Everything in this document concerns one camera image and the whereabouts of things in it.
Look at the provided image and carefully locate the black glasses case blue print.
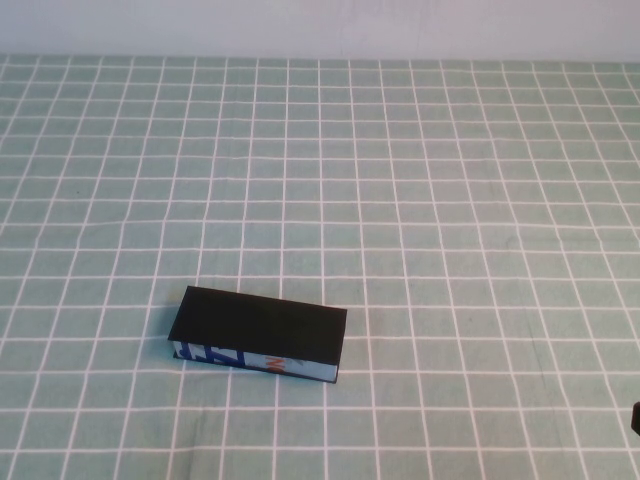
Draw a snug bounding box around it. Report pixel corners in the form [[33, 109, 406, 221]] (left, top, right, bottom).
[[167, 285, 349, 385]]

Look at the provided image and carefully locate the green white grid tablecloth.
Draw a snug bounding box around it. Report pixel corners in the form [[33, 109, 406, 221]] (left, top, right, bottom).
[[0, 53, 640, 480]]

